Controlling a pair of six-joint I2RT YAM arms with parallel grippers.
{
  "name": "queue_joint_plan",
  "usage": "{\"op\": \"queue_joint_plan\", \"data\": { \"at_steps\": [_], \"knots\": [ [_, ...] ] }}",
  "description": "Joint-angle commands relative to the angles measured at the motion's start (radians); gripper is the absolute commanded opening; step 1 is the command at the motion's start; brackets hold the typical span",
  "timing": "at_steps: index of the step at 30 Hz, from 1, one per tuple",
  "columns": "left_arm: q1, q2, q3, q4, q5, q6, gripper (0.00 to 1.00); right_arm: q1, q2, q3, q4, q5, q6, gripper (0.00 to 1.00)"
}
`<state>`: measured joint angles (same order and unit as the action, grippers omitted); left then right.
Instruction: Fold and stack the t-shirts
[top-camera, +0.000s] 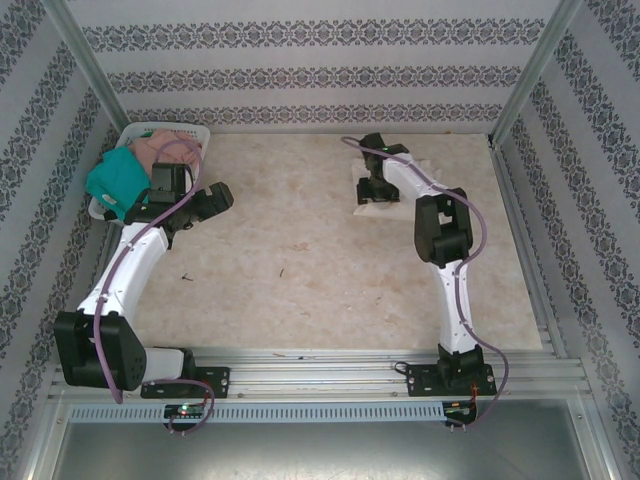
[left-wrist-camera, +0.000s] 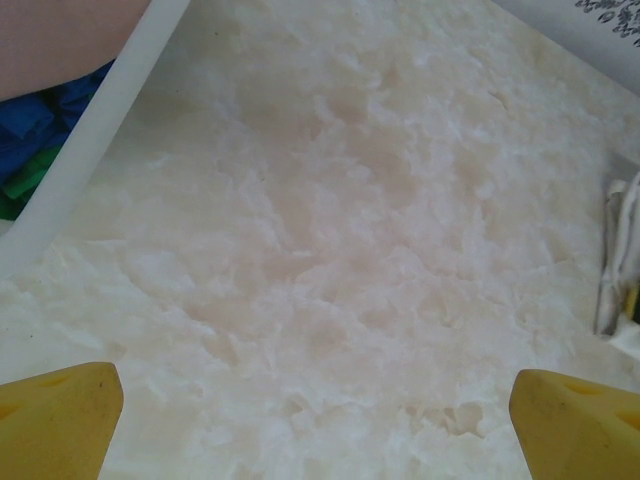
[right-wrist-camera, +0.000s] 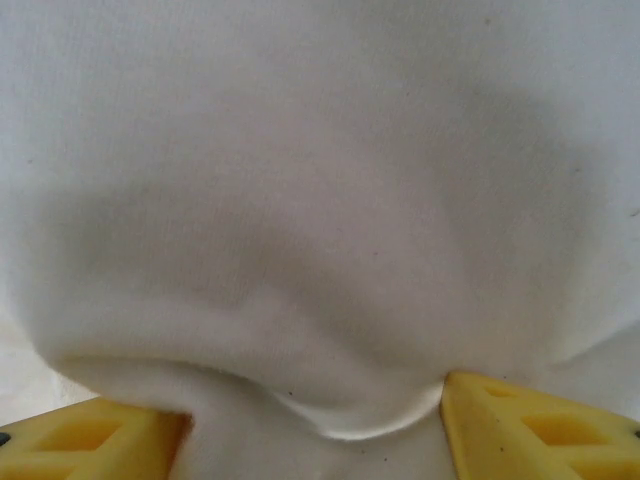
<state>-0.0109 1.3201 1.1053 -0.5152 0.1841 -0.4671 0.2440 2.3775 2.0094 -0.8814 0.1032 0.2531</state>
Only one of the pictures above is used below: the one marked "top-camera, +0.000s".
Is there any white t-shirt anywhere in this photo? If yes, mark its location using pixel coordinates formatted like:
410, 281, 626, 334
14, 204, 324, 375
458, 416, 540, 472
349, 157, 447, 224

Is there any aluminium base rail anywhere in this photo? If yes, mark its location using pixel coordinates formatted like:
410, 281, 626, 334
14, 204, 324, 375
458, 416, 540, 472
49, 347, 586, 401

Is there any white slotted cable duct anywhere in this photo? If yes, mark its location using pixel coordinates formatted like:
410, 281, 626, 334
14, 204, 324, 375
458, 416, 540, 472
69, 402, 449, 424

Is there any white plastic laundry basket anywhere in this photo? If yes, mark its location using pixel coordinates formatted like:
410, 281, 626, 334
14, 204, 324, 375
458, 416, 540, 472
88, 123, 211, 226

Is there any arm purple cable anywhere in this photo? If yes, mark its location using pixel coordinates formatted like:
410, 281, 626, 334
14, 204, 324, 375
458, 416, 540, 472
340, 135, 511, 434
93, 140, 217, 436

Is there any left controller board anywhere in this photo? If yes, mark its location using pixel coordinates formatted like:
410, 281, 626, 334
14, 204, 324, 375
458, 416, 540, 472
164, 403, 207, 420

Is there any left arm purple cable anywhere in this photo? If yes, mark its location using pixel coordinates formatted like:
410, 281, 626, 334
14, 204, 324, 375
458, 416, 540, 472
93, 140, 217, 436

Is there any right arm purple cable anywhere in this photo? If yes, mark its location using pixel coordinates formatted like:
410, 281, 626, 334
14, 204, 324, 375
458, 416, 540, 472
340, 135, 511, 434

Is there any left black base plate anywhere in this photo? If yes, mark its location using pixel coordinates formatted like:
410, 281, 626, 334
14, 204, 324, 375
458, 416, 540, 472
140, 366, 232, 400

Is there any aluminium side rail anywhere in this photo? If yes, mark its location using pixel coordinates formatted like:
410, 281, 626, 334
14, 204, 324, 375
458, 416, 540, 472
69, 219, 124, 361
489, 142, 569, 360

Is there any teal t-shirt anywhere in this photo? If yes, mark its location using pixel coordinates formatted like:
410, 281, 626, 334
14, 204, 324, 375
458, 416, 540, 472
84, 148, 154, 221

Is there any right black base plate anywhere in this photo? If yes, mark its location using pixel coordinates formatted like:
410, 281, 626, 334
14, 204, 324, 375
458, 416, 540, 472
405, 363, 497, 399

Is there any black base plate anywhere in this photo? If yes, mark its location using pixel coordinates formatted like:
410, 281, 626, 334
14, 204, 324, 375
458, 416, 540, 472
140, 366, 232, 400
405, 363, 497, 399

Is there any pink t-shirt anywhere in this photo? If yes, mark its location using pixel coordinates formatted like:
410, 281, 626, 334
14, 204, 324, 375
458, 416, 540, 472
128, 128, 204, 174

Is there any aluminium frame post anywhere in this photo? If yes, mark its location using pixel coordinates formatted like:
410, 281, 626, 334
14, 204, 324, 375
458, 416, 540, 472
489, 0, 586, 146
42, 0, 134, 136

